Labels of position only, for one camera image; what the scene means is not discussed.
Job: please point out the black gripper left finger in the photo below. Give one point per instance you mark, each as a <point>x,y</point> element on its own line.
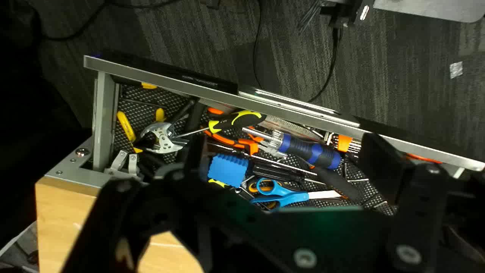
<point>194,157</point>

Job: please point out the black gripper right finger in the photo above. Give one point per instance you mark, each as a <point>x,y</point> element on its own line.
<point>418,213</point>

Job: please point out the small orange tool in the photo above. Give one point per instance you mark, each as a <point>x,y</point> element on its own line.
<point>347,143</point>

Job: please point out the grey metal tool drawer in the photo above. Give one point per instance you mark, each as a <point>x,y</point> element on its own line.
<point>202,89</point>

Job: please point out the black bracket mount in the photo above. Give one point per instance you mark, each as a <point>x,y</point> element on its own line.
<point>343,13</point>

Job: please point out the blue plastic bit block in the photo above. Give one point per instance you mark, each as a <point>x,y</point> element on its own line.
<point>227,169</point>

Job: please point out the white floor sticker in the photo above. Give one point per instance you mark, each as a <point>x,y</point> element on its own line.
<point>456,70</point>

